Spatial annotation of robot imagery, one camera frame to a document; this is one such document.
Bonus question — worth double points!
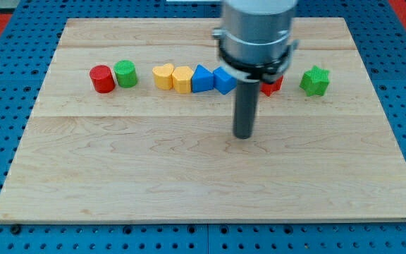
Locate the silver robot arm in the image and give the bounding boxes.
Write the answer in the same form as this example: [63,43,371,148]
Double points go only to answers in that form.
[212,0,298,83]

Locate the red star block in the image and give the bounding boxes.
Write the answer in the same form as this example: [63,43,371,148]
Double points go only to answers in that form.
[261,75,284,97]

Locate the green star block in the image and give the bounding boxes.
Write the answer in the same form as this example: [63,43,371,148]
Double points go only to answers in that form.
[299,66,330,97]

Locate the blue triangle block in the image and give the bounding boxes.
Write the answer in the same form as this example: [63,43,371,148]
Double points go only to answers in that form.
[191,64,214,93]

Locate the blue cube block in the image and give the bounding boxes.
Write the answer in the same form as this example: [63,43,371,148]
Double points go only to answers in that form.
[213,67,236,95]

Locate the yellow hexagon block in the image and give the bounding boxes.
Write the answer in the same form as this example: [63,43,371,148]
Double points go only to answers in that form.
[172,66,194,94]

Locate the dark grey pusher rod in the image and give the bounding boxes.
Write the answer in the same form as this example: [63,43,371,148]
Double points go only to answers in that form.
[233,80,260,139]

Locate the yellow heart block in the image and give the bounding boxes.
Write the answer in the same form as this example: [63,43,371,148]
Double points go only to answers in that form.
[152,63,174,90]

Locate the wooden board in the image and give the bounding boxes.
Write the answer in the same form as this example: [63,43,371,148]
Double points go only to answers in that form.
[0,18,406,224]

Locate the green cylinder block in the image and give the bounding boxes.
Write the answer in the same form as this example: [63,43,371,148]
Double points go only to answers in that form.
[113,60,137,88]

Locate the red cylinder block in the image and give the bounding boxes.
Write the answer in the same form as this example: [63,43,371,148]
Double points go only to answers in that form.
[89,65,115,93]

